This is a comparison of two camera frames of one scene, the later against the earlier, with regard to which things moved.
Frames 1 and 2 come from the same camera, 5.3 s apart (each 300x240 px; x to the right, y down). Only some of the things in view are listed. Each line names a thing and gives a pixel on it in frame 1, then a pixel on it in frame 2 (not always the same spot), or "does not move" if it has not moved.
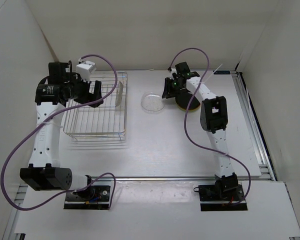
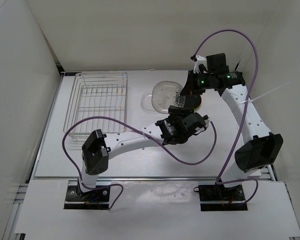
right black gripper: x=168 y=92 -> x=190 y=87
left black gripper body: x=81 y=89 -> x=184 y=139
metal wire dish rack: x=83 y=122 does not move
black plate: x=183 y=101 does not move
